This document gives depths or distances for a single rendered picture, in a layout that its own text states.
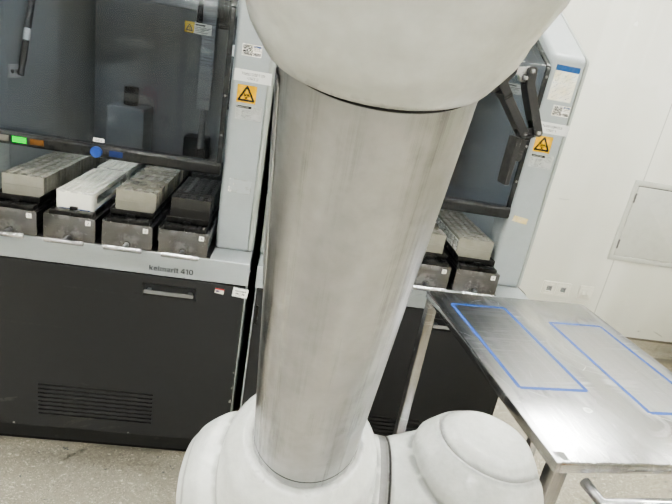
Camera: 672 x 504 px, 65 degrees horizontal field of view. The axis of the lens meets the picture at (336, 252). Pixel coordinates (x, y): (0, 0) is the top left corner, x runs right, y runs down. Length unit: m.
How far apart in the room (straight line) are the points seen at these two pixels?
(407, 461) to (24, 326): 1.38
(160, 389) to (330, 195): 1.55
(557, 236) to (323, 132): 2.88
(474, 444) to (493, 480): 0.04
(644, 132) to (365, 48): 2.99
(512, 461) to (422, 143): 0.42
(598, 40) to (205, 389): 2.36
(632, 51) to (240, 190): 2.14
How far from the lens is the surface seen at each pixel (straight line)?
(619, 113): 3.08
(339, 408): 0.40
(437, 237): 1.63
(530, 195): 1.70
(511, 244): 1.73
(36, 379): 1.87
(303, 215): 0.27
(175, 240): 1.54
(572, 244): 3.15
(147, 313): 1.65
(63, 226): 1.62
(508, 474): 0.59
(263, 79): 1.51
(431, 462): 0.59
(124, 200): 1.62
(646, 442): 1.05
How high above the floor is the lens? 1.31
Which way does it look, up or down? 20 degrees down
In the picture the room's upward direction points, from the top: 10 degrees clockwise
